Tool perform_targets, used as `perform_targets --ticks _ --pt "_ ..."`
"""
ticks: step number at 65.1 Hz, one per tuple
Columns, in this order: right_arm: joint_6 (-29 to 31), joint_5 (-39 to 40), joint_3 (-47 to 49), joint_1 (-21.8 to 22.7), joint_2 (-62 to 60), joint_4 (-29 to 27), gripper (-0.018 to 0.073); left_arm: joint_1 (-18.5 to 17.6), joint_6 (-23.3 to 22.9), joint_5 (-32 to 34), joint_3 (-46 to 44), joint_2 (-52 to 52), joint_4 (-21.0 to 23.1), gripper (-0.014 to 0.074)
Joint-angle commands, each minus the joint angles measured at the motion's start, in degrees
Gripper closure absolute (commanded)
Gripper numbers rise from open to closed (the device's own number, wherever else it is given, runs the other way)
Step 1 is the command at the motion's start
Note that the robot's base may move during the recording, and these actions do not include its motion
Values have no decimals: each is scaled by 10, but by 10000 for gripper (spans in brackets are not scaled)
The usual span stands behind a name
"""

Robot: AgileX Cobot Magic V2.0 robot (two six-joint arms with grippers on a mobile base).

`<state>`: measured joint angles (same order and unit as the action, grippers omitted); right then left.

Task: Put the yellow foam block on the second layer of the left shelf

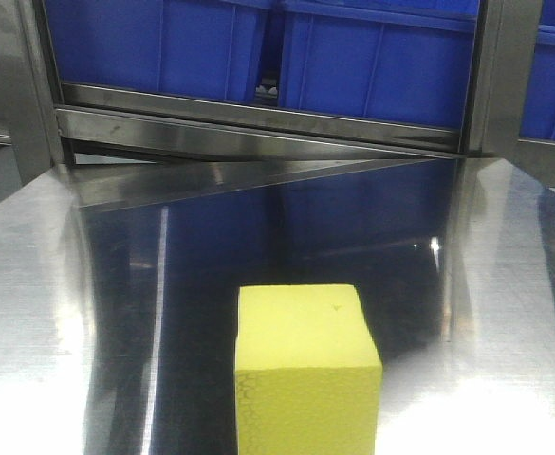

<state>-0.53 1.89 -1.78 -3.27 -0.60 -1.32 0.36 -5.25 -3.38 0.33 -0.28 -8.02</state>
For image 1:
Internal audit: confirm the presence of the blue plastic bin middle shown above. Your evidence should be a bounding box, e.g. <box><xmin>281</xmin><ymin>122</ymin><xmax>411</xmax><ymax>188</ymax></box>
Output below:
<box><xmin>278</xmin><ymin>1</ymin><xmax>478</xmax><ymax>129</ymax></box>

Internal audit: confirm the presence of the blue plastic bin left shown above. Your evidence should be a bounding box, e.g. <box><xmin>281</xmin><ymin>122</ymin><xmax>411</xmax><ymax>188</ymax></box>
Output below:
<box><xmin>45</xmin><ymin>1</ymin><xmax>273</xmax><ymax>103</ymax></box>

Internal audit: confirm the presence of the yellow foam block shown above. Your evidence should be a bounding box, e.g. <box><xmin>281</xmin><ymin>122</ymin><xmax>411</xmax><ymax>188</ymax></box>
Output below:
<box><xmin>233</xmin><ymin>283</ymin><xmax>383</xmax><ymax>454</ymax></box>

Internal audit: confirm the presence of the stainless steel shelf frame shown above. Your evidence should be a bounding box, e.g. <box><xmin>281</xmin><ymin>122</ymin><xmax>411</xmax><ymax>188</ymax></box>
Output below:
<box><xmin>0</xmin><ymin>1</ymin><xmax>555</xmax><ymax>190</ymax></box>

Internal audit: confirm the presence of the blue plastic bin right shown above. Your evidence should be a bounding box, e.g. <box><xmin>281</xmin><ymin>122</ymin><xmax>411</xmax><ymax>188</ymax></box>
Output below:
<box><xmin>520</xmin><ymin>1</ymin><xmax>555</xmax><ymax>141</ymax></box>

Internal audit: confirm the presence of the blue plastic bin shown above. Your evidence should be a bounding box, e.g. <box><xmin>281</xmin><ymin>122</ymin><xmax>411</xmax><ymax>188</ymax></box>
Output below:
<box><xmin>520</xmin><ymin>1</ymin><xmax>555</xmax><ymax>141</ymax></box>
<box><xmin>45</xmin><ymin>1</ymin><xmax>273</xmax><ymax>103</ymax></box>
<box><xmin>278</xmin><ymin>1</ymin><xmax>478</xmax><ymax>129</ymax></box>

